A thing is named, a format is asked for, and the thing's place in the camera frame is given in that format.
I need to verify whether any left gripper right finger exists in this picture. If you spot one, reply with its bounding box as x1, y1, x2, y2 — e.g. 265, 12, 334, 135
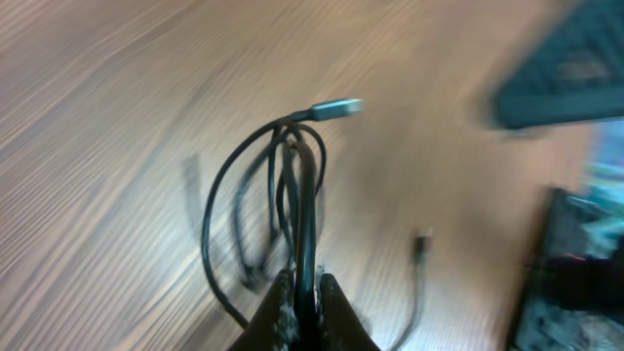
318, 274, 379, 351

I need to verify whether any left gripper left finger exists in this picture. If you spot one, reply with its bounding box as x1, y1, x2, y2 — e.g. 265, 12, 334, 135
228, 270, 297, 351

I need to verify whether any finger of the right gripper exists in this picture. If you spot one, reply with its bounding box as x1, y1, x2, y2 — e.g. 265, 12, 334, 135
491, 0, 623, 131

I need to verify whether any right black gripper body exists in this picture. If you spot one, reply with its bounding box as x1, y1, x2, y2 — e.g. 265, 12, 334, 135
506, 188, 623, 351

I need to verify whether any black cable bundle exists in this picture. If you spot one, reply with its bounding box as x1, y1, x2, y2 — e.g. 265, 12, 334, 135
200, 97, 435, 351

